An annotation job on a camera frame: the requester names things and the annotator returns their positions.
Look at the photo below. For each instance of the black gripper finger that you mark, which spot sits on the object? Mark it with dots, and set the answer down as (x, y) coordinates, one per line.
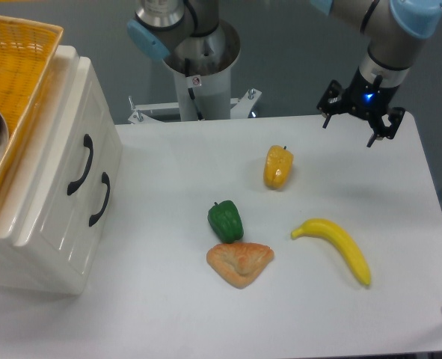
(385, 126)
(334, 101)

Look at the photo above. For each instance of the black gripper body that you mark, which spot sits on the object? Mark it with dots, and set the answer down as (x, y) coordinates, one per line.
(366, 100)

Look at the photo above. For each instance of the white drawer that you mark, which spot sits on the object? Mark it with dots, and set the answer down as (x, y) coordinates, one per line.
(86, 110)
(99, 153)

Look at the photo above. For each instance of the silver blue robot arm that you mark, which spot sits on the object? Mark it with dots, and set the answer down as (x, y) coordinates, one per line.
(397, 29)

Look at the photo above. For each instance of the white drawer cabinet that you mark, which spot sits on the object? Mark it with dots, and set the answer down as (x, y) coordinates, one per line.
(38, 266)

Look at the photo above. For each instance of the yellow bell pepper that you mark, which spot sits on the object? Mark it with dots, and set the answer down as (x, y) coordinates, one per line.
(278, 165)

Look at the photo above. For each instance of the yellow banana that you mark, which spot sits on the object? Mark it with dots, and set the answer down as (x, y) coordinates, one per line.
(333, 233)

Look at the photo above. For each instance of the green bell pepper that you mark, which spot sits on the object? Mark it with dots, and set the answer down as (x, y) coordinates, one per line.
(225, 221)

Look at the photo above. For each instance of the triangular pastry bread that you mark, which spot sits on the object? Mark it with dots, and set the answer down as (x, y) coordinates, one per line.
(240, 263)

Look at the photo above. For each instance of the yellow woven basket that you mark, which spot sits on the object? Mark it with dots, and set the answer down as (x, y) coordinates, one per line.
(27, 48)

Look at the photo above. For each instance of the black bottom drawer handle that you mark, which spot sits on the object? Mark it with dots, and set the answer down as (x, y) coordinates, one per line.
(103, 202)

